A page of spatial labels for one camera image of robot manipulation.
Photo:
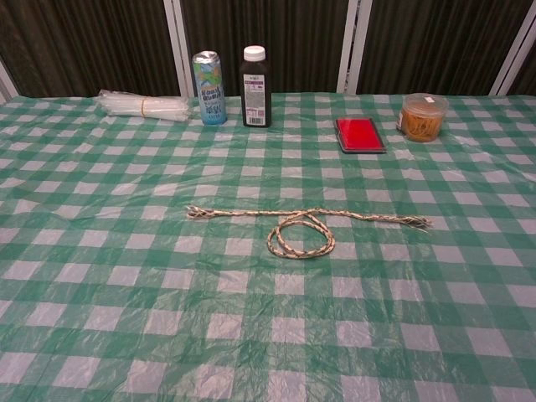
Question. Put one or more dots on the clear tub of rubber bands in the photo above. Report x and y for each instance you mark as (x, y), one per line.
(422, 119)

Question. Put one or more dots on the white partition frame post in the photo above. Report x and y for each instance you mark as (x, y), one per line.
(5, 84)
(513, 58)
(177, 46)
(349, 46)

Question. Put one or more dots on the bundle of clear straws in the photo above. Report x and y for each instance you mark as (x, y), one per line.
(142, 108)

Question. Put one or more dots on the green white checkered tablecloth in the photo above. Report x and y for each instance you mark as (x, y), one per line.
(209, 314)

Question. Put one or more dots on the red ink stamp pad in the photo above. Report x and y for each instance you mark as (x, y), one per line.
(360, 133)

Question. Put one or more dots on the dark bottle with white cap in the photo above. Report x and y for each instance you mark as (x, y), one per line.
(255, 92)

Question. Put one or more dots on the light blue drink can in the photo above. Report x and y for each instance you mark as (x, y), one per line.
(209, 92)

